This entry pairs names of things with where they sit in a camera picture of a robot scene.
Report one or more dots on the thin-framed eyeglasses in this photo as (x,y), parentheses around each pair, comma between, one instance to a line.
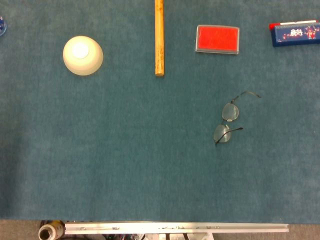
(230,112)

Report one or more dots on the teal felt table mat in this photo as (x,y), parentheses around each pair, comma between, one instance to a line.
(125,150)

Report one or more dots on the wooden rolling pin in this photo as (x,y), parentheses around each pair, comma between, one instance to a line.
(159,37)

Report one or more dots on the red ink stamp pad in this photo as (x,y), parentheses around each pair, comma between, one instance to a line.
(217,38)

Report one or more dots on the cream upturned bowl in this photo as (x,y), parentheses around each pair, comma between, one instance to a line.
(82,55)

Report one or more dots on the brown tape roll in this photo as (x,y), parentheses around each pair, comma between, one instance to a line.
(49,231)

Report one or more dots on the blue printed rectangular box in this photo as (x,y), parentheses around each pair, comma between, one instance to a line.
(296,34)

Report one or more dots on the blue labelled drink bottle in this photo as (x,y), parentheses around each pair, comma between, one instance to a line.
(2,26)

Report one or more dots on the aluminium profile rail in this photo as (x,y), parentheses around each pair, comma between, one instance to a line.
(175,228)

